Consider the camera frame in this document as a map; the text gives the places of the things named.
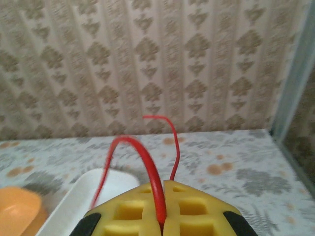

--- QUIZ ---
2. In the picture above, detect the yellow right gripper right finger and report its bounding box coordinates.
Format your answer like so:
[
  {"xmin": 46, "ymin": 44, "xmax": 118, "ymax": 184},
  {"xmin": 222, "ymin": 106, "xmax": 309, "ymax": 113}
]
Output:
[{"xmin": 163, "ymin": 179, "xmax": 259, "ymax": 236}]

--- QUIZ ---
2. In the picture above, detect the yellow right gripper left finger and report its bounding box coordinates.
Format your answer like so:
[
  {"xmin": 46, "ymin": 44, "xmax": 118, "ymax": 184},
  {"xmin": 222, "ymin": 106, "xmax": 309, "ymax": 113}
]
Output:
[{"xmin": 70, "ymin": 181, "xmax": 163, "ymax": 236}]

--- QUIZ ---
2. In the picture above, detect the thick red cable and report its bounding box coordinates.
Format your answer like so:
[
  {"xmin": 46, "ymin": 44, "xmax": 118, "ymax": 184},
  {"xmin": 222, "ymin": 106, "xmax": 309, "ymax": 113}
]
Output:
[{"xmin": 90, "ymin": 115, "xmax": 182, "ymax": 226}]

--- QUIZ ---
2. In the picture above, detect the white plastic tray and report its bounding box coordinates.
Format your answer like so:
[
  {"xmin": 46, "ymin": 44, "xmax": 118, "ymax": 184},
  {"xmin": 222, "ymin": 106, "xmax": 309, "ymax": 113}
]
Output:
[{"xmin": 35, "ymin": 168, "xmax": 141, "ymax": 236}]

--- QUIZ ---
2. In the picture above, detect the floral patterned tablecloth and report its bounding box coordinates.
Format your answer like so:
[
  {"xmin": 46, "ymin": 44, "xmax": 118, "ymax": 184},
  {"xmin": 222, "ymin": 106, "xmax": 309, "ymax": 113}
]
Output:
[{"xmin": 0, "ymin": 128, "xmax": 315, "ymax": 236}]

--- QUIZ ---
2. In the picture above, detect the orange plastic tray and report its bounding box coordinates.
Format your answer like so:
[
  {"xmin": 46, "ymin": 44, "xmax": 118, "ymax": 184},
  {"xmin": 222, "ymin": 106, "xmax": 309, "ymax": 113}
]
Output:
[{"xmin": 0, "ymin": 186, "xmax": 49, "ymax": 236}]

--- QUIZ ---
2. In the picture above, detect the aluminium frame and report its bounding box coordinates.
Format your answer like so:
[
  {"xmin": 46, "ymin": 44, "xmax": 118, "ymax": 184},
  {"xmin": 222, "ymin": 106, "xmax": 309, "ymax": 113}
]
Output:
[{"xmin": 270, "ymin": 0, "xmax": 315, "ymax": 184}]

